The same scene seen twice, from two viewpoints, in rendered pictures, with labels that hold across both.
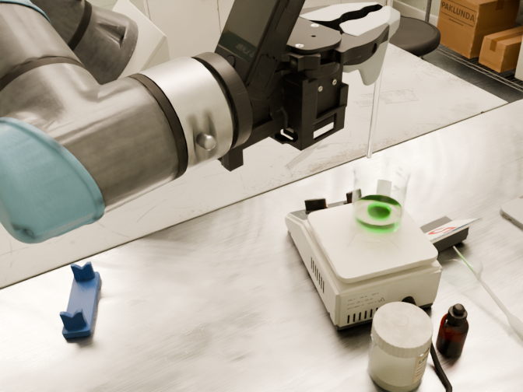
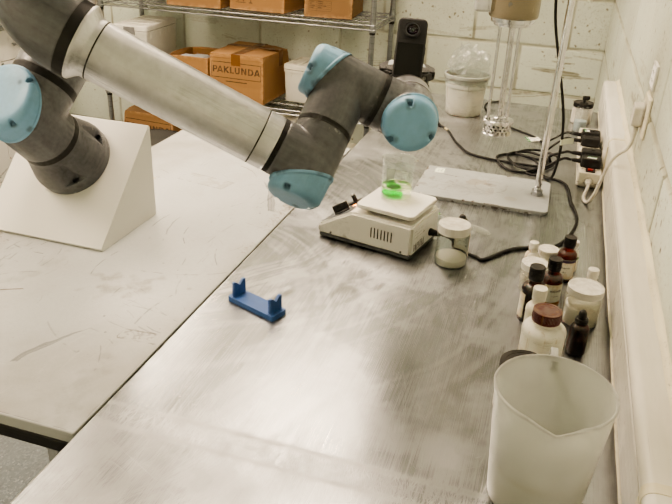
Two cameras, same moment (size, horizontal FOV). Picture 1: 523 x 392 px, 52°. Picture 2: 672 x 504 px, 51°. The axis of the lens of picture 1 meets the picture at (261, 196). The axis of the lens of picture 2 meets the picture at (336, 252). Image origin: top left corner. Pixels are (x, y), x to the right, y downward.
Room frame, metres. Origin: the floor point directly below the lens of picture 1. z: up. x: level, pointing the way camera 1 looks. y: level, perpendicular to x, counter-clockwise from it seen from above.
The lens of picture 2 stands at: (-0.29, 0.89, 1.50)
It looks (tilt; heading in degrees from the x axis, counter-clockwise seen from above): 27 degrees down; 312
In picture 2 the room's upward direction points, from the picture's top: 3 degrees clockwise
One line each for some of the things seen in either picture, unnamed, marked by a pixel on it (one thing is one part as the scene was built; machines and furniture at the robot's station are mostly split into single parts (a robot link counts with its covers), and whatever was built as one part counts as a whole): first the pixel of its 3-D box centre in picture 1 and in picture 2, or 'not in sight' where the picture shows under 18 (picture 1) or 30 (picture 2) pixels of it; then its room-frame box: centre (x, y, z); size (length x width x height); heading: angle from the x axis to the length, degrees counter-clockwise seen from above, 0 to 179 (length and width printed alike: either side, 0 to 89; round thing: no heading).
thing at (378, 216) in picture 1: (380, 201); (398, 178); (0.47, -0.14, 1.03); 0.07 x 0.06 x 0.08; 17
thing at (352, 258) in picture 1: (369, 235); (397, 202); (0.46, -0.12, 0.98); 0.12 x 0.12 x 0.01; 13
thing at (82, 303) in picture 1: (79, 295); (256, 297); (0.46, 0.24, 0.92); 0.10 x 0.03 x 0.04; 5
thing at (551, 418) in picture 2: not in sight; (543, 435); (-0.06, 0.27, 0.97); 0.18 x 0.13 x 0.15; 117
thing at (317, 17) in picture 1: (343, 40); not in sight; (0.46, -0.08, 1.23); 0.09 x 0.03 x 0.06; 130
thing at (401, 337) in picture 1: (398, 348); (452, 243); (0.34, -0.13, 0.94); 0.06 x 0.06 x 0.08
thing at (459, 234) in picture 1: (438, 229); not in sight; (0.53, -0.24, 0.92); 0.09 x 0.06 x 0.04; 116
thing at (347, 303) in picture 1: (358, 248); (383, 219); (0.49, -0.12, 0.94); 0.22 x 0.13 x 0.08; 13
